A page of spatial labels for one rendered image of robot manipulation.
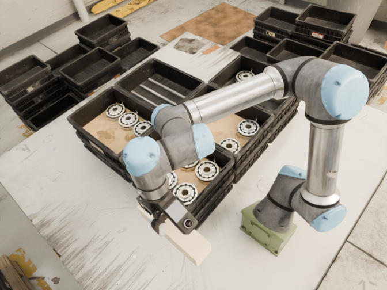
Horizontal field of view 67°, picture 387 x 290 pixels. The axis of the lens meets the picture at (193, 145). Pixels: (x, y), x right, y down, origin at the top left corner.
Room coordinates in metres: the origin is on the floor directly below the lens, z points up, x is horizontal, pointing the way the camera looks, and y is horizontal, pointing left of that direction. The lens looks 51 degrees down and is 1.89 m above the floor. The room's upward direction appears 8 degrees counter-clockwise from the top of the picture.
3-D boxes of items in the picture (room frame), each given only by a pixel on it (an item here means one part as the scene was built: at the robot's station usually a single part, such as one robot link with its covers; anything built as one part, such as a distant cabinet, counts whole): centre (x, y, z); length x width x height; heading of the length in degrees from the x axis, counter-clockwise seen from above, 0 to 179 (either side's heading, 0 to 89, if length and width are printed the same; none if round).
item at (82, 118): (1.01, 0.35, 0.87); 0.40 x 0.30 x 0.11; 43
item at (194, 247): (0.36, 0.09, 1.08); 0.24 x 0.06 x 0.06; 41
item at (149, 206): (0.38, 0.11, 1.23); 0.09 x 0.08 x 0.12; 41
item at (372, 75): (1.59, -1.18, 0.37); 0.40 x 0.30 x 0.45; 41
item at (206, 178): (0.68, -0.04, 0.86); 0.10 x 0.10 x 0.01
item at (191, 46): (1.89, -0.07, 0.71); 0.22 x 0.19 x 0.01; 41
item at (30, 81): (2.04, 1.28, 0.37); 0.40 x 0.30 x 0.45; 131
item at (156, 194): (0.37, 0.11, 1.31); 0.08 x 0.08 x 0.05
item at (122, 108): (1.14, 0.38, 0.86); 0.10 x 0.10 x 0.01
